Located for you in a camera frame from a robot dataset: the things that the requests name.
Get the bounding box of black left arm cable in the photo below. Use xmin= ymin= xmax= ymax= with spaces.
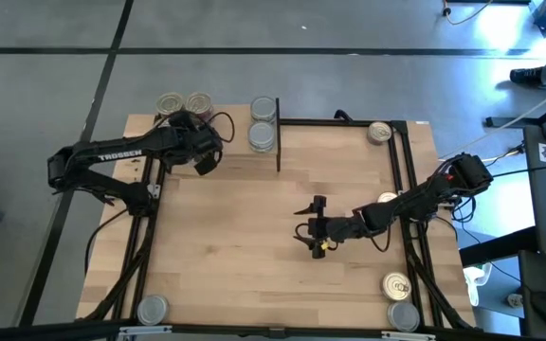
xmin=204 ymin=111 xmax=236 ymax=144

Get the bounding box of yellow floor cable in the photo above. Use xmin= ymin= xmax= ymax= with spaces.
xmin=442 ymin=0 xmax=495 ymax=26

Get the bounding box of white floor cable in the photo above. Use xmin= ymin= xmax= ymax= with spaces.
xmin=436 ymin=78 xmax=546 ymax=160

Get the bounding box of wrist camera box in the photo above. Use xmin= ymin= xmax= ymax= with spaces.
xmin=191 ymin=130 xmax=222 ymax=155
xmin=334 ymin=216 xmax=367 ymax=242

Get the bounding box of white plastic object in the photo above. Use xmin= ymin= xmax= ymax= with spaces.
xmin=462 ymin=262 xmax=492 ymax=308

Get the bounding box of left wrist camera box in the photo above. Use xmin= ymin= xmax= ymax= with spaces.
xmin=191 ymin=130 xmax=222 ymax=155

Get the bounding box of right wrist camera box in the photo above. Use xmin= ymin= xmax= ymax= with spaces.
xmin=334 ymin=216 xmax=367 ymax=242

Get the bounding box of person's shoe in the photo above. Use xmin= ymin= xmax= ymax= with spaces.
xmin=509 ymin=66 xmax=546 ymax=86

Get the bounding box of black floor cable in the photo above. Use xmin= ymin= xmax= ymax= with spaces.
xmin=82 ymin=207 xmax=130 ymax=277

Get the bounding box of black aluminium table frame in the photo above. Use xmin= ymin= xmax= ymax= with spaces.
xmin=81 ymin=117 xmax=481 ymax=341

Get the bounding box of black-framed wooden shelf riser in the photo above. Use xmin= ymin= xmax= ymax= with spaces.
xmin=123 ymin=97 xmax=282 ymax=174

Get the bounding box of green tuna can plain lid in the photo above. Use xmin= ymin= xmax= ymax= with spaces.
xmin=249 ymin=96 xmax=278 ymax=123
xmin=386 ymin=301 xmax=421 ymax=332
xmin=136 ymin=294 xmax=170 ymax=327
xmin=246 ymin=121 xmax=277 ymax=153

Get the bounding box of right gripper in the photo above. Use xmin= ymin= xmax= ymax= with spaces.
xmin=293 ymin=195 xmax=364 ymax=260

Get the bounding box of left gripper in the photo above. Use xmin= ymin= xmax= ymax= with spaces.
xmin=161 ymin=111 xmax=225 ymax=176

